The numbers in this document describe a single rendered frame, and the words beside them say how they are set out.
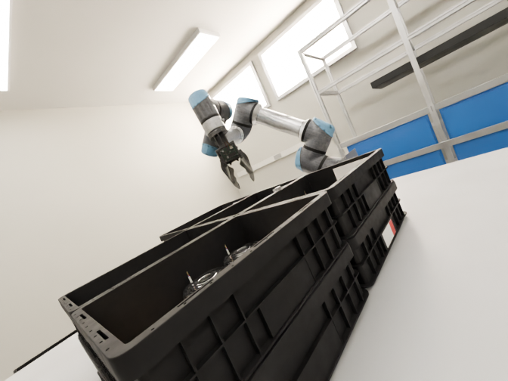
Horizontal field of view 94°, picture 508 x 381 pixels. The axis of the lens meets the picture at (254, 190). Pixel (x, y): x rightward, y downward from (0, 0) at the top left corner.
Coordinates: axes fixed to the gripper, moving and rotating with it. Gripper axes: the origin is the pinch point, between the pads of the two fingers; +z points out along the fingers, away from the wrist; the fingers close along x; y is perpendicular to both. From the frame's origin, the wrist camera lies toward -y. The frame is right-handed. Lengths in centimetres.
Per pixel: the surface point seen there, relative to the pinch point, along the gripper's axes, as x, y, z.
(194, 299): -8, 63, 10
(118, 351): -13, 67, 10
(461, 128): 170, -109, 43
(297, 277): 2, 52, 18
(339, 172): 30.8, 2.2, 13.4
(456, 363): 14, 57, 35
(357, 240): 15.6, 38.1, 22.8
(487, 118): 182, -98, 44
